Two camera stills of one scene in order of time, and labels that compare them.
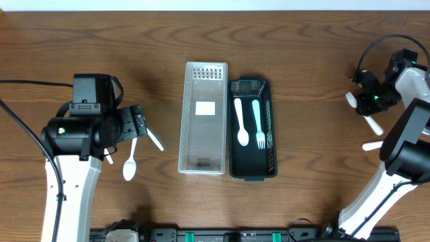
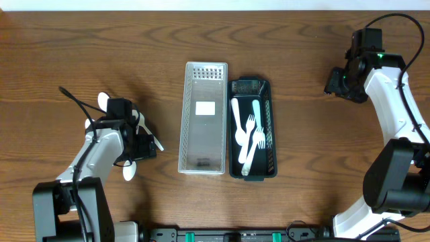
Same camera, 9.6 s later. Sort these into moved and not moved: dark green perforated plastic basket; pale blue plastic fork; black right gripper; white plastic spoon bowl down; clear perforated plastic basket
Moved: black right gripper
Not moved: clear perforated plastic basket; pale blue plastic fork; white plastic spoon bowl down; dark green perforated plastic basket
